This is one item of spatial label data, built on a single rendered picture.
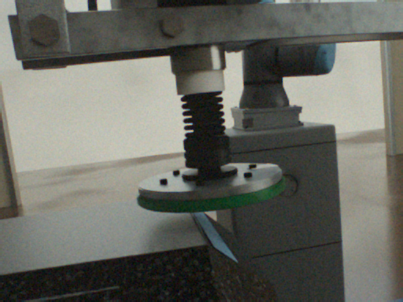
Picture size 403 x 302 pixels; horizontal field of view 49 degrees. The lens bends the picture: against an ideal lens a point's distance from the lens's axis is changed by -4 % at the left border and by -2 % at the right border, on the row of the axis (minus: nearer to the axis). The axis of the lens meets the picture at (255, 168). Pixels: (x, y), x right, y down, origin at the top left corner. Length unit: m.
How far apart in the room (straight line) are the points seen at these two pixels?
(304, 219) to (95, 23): 1.15
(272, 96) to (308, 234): 0.51
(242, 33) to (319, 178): 1.01
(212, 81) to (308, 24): 0.16
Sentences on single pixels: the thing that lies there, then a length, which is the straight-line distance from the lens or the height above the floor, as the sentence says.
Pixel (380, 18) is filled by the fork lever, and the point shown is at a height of 1.07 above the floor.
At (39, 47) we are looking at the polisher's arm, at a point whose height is 1.05.
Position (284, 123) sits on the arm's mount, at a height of 0.86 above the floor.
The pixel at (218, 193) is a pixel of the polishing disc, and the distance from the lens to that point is 0.56.
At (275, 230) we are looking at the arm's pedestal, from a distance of 1.55.
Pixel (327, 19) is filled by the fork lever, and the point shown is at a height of 1.07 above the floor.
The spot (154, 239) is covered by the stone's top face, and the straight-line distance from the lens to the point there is 0.58.
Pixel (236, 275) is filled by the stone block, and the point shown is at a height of 0.76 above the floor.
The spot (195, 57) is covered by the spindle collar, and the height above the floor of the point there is 1.03.
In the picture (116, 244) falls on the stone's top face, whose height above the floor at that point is 0.80.
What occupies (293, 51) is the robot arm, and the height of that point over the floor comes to 1.11.
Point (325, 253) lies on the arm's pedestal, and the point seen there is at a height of 0.39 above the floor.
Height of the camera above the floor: 0.97
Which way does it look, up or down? 9 degrees down
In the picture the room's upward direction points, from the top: 5 degrees counter-clockwise
